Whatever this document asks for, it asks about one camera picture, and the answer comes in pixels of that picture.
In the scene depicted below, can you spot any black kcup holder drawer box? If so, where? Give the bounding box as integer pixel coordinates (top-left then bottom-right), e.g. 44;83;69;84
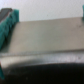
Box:
0;17;84;84

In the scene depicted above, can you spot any teal padded gripper finger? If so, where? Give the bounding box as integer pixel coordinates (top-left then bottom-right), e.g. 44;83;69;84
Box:
0;8;19;47

